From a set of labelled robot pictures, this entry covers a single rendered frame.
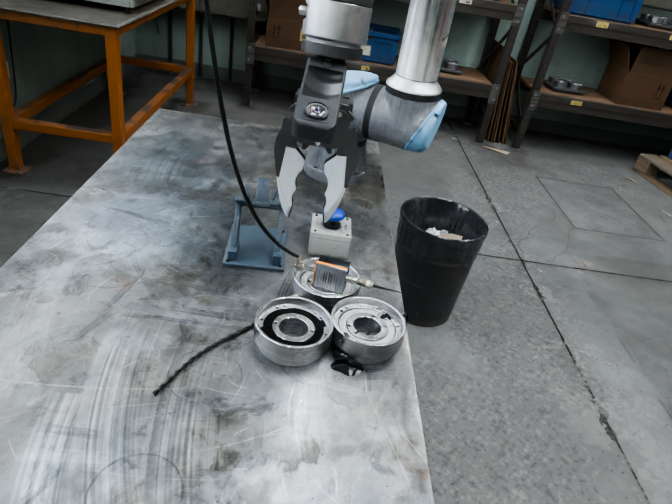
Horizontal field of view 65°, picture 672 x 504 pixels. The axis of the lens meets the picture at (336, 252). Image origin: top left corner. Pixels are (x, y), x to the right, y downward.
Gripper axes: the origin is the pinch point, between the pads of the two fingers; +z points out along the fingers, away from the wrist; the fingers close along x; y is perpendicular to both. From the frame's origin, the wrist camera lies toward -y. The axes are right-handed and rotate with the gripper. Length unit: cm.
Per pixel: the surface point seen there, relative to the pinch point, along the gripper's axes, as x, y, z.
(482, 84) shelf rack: -115, 346, 6
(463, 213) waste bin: -61, 134, 40
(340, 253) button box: -6.8, 20.6, 14.3
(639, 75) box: -231, 352, -19
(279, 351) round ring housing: 0.8, -7.7, 16.3
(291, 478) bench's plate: -2.6, -22.6, 21.3
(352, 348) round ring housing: -8.6, -5.1, 16.1
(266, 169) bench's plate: 11, 53, 11
